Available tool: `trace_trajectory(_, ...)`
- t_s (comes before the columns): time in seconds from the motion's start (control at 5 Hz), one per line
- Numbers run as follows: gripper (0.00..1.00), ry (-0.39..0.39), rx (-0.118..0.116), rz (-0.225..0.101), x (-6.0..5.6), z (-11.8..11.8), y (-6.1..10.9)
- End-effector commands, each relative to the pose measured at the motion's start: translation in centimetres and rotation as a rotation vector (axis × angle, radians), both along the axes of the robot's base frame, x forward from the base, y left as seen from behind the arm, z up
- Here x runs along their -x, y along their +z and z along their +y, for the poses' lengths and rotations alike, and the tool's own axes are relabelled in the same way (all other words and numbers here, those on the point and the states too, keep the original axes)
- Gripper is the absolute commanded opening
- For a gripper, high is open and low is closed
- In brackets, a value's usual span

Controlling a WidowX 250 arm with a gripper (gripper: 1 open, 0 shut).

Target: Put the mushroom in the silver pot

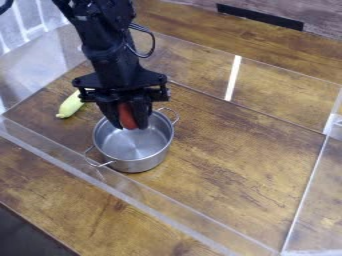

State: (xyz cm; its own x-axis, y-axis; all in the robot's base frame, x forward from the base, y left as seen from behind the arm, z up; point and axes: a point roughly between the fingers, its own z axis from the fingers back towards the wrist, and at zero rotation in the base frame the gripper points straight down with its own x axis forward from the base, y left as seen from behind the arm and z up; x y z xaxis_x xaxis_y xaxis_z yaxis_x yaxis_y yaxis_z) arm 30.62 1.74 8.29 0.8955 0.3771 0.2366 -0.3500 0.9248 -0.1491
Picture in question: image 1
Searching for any yellow handled metal tool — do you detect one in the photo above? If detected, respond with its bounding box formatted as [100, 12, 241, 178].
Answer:
[54, 90, 88, 119]

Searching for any red and white plush mushroom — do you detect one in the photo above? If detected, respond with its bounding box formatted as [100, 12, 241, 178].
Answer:
[117, 103, 137, 130]

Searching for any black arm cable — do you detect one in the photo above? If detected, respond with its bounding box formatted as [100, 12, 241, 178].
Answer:
[124, 22, 157, 59]

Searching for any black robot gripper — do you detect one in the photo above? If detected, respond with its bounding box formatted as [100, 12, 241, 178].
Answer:
[72, 44, 169, 130]

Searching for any silver metal pot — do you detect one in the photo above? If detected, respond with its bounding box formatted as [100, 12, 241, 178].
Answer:
[82, 107, 180, 173]

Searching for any black strip on table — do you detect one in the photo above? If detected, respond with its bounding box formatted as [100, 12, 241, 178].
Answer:
[216, 3, 304, 31]

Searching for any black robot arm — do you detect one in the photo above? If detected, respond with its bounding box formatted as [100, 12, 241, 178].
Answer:
[52, 0, 169, 129]

